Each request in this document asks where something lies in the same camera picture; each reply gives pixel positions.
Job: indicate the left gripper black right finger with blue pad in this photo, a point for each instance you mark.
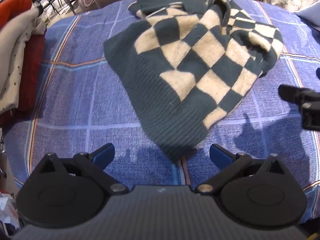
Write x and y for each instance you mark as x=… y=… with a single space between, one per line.
x=258 y=193

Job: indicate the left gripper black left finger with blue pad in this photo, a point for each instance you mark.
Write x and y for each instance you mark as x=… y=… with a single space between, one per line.
x=65 y=192

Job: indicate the teal cream checkered sweater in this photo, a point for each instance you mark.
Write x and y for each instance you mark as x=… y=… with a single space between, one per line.
x=186 y=64

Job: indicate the light blue pillow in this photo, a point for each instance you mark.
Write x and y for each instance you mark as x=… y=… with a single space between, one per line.
x=311 y=15

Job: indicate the blue plaid bed sheet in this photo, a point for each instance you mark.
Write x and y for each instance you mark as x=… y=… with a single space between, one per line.
x=81 y=105

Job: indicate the red folded garment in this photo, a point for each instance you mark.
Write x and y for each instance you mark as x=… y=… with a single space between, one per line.
x=31 y=63

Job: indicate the cream dotted folded garment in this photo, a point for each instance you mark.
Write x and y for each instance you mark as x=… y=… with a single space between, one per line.
x=14 y=36

